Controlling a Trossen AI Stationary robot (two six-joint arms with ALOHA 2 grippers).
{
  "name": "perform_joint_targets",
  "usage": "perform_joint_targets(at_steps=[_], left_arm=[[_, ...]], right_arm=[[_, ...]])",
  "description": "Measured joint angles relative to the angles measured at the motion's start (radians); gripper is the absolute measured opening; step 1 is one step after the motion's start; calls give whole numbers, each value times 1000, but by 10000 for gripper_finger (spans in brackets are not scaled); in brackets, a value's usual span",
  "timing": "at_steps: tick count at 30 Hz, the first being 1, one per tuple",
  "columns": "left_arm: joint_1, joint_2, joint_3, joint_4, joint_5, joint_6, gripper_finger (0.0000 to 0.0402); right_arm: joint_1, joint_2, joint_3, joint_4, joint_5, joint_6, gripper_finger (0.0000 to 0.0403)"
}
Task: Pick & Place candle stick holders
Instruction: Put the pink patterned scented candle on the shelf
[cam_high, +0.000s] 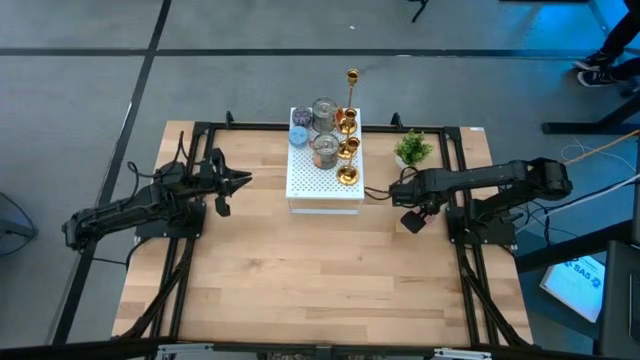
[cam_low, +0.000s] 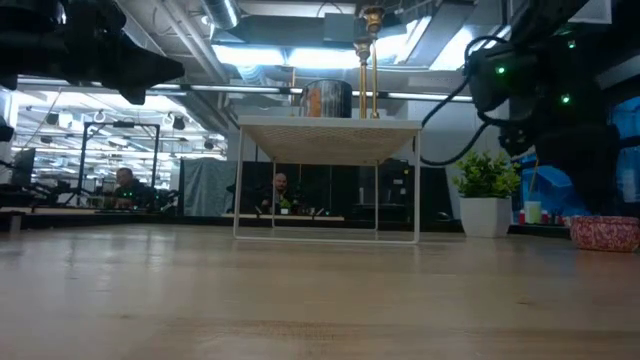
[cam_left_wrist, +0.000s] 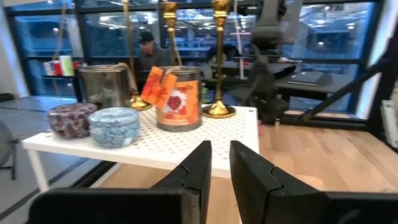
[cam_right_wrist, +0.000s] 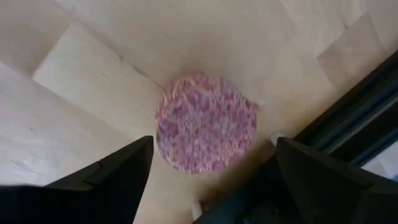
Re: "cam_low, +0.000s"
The silver metal tin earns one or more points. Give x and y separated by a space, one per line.
330 100

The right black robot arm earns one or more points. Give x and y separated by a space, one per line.
540 75

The black metal stand frame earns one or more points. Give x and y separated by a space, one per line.
120 124

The tall thin gold candlestick holder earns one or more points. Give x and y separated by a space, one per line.
374 75

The small green desk plant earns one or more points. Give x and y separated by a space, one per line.
284 205

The grey fabric cover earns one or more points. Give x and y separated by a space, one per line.
207 187

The dark computer monitor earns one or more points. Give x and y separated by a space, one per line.
22 167

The green plant in white pot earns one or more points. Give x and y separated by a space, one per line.
482 217

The small red bottle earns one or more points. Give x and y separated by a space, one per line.
545 218
521 217

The pink patterned candle tin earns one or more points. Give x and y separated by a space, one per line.
605 234

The long ceiling light tube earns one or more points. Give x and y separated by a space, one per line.
220 88
430 96

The person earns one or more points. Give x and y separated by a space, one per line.
131 192
280 192

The pale green cup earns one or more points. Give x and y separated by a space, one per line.
532 212

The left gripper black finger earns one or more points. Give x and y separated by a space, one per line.
155 67
132 94

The white perforated metal shelf riser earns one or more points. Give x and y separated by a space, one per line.
327 137

